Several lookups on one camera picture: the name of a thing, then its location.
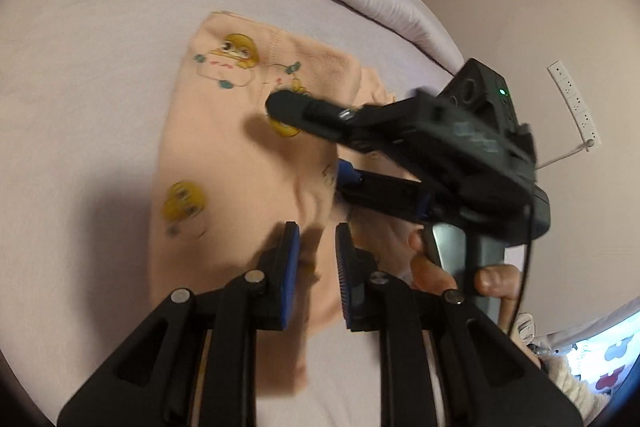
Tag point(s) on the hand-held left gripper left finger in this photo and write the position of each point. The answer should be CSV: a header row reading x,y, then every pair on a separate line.
x,y
291,272

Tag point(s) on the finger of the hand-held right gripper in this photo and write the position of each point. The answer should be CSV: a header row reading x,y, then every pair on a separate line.
x,y
300,112
372,189

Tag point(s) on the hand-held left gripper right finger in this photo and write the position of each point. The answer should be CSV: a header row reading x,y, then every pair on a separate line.
x,y
344,277

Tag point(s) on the pink cartoon print shirt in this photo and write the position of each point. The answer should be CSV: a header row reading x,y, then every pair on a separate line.
x,y
225,167

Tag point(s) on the person's right hand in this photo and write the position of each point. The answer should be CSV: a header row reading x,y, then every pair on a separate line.
x,y
430,276

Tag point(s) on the lilac bed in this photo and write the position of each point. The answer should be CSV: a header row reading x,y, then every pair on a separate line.
x,y
75,107

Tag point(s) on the blue printed cloth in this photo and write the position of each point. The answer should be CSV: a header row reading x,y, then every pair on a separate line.
x,y
602,352

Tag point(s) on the white fuzzy cloth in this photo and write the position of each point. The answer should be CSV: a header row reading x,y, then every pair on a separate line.
x,y
575,382

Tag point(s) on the white wall power strip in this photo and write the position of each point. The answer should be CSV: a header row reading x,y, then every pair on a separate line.
x,y
575,107

